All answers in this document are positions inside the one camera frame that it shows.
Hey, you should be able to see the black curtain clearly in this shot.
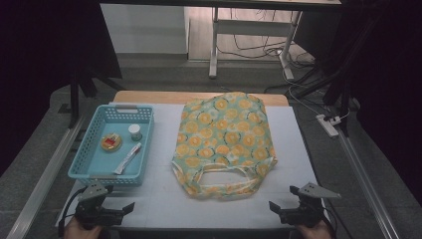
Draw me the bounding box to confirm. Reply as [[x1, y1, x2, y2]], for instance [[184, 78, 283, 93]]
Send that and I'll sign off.
[[0, 0, 122, 177], [344, 0, 422, 207]]

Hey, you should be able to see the small white jar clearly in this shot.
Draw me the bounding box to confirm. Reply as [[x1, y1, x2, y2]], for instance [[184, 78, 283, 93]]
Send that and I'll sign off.
[[127, 123, 143, 142]]

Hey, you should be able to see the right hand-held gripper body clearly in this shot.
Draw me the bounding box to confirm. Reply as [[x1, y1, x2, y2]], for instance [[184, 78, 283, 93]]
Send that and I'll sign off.
[[279, 182, 342, 229]]

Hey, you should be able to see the white partition panel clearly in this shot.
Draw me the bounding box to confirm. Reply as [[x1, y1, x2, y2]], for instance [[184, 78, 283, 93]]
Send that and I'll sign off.
[[101, 3, 189, 55]]

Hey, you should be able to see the metal floor rail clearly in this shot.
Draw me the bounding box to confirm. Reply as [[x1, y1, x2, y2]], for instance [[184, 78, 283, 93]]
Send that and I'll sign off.
[[6, 116, 86, 239], [336, 128, 401, 239]]

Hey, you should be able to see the black floor cable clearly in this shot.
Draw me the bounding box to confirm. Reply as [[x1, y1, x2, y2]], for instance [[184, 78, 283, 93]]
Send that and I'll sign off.
[[217, 33, 291, 61]]

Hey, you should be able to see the white desk frame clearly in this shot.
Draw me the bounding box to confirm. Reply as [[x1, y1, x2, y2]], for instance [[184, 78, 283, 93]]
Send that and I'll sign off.
[[208, 5, 305, 81]]

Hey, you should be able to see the black tripod stand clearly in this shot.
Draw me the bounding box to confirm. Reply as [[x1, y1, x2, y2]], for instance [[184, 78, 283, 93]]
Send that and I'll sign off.
[[68, 59, 127, 129], [292, 0, 392, 137]]

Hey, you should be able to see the blue plastic basket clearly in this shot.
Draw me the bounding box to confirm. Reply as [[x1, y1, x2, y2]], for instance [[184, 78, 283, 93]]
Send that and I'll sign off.
[[67, 104, 155, 187]]

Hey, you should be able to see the white power strip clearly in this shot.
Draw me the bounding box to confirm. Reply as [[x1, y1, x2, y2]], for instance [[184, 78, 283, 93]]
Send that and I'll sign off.
[[316, 114, 341, 138]]

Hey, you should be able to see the person's right hand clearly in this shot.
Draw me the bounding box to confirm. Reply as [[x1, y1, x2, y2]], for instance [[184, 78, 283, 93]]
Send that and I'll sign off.
[[295, 219, 334, 239]]

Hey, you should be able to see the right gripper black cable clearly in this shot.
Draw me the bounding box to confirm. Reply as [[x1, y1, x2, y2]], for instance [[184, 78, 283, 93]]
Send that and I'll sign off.
[[322, 207, 347, 239]]

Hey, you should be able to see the white floor cable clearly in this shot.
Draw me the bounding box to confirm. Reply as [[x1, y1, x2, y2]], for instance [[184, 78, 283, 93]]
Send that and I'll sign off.
[[282, 66, 351, 121]]

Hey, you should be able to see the orange floral fabric bag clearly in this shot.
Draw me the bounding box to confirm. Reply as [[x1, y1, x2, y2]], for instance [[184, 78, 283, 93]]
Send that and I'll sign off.
[[171, 92, 279, 201]]

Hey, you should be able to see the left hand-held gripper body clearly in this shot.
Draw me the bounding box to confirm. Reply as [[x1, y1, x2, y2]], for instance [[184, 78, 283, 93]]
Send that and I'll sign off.
[[74, 180, 124, 231]]

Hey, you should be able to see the white and red tube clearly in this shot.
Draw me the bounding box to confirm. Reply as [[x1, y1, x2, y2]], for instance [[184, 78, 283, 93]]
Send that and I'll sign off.
[[112, 142, 143, 176]]

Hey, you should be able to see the person's left hand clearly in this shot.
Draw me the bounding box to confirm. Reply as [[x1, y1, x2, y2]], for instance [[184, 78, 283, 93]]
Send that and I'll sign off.
[[63, 218, 105, 239]]

